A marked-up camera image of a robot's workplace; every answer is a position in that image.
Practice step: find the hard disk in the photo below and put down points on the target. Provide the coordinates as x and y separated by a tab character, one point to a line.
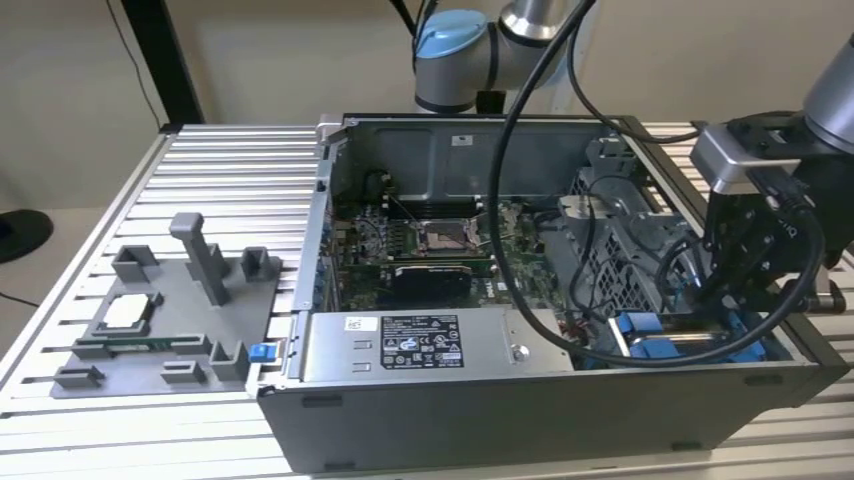
688	332

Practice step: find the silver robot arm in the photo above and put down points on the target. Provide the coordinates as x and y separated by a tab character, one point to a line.
454	75

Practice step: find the grey metal disk bay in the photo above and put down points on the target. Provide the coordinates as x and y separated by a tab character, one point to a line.
621	240

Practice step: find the black RAM slot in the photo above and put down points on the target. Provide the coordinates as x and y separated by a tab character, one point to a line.
434	198
434	208
434	205
434	201

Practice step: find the silver rod black knob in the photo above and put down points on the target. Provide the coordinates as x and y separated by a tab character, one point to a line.
834	300

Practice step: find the green motherboard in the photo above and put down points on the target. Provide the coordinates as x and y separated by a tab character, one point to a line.
527	270

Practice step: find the CPU socket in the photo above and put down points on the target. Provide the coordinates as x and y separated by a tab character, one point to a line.
443	240

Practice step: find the black graphics card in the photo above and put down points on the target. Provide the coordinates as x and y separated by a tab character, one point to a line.
427	287

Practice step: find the grey PC case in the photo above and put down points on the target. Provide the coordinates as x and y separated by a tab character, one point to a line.
467	430

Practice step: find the silver power supply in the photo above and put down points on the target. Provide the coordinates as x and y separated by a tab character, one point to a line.
334	350

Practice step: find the blue plastic tab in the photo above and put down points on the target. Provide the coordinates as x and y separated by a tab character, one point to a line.
261	352

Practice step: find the grey parts rack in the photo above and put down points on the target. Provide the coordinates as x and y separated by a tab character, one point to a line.
174	320

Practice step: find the silver CPU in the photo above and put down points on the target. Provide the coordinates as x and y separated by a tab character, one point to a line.
127	310

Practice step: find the black monitor foot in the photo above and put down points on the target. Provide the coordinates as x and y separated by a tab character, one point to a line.
23	235

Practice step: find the black camera bracket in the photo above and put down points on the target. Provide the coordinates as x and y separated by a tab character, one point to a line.
754	127

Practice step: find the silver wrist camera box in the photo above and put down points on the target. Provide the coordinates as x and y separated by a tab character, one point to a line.
728	155

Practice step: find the black upright post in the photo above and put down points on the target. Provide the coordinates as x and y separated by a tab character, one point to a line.
161	60

